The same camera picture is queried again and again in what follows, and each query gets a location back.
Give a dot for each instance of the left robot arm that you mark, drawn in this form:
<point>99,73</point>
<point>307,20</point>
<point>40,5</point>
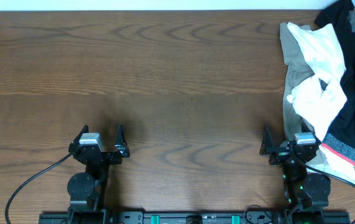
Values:
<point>87,189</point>

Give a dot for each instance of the white shirt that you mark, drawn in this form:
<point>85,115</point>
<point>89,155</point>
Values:
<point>319,98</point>

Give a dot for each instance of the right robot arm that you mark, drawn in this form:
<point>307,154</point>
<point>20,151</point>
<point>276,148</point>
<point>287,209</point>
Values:
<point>307,193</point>

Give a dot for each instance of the khaki shorts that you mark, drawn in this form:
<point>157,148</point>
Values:
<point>297,71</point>

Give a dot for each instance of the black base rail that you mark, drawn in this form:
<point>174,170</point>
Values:
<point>251,216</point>

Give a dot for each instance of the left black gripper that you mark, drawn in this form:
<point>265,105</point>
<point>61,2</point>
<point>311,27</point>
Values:
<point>106,156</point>

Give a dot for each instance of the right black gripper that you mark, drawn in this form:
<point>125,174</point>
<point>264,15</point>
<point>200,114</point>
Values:
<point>280,154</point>

